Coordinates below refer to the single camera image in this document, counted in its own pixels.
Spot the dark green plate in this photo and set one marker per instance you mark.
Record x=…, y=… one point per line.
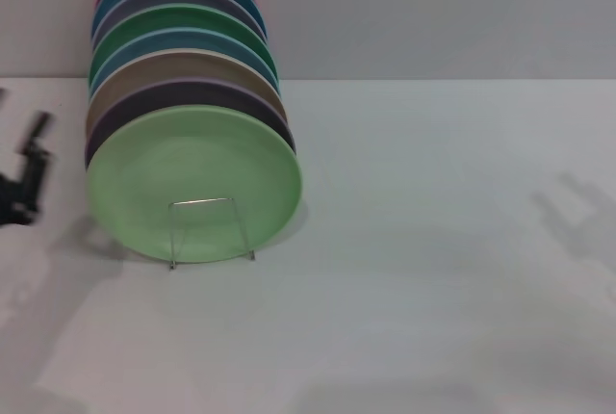
x=183, y=17

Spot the light blue plate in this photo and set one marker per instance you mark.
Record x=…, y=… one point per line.
x=183, y=41

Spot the lavender plate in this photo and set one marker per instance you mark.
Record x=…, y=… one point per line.
x=183, y=94

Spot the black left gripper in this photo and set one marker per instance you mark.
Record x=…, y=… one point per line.
x=17, y=202

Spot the light green plate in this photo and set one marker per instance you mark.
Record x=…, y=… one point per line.
x=192, y=168

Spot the beige plate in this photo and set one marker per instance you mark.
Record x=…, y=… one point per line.
x=183, y=65

